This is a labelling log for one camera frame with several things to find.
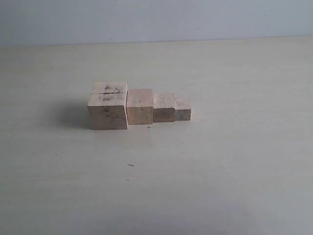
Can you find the second-largest wooden cube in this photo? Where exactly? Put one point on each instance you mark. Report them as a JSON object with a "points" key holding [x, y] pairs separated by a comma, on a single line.
{"points": [[140, 106]]}

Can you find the largest wooden cube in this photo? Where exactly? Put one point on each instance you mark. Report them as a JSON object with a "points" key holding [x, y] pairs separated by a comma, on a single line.
{"points": [[107, 106]]}

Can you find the smallest wooden cube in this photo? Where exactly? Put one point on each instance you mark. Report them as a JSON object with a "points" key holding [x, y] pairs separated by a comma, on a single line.
{"points": [[182, 109]]}

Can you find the medium-small wooden cube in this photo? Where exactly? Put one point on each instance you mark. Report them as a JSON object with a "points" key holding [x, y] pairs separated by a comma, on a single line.
{"points": [[164, 110]]}

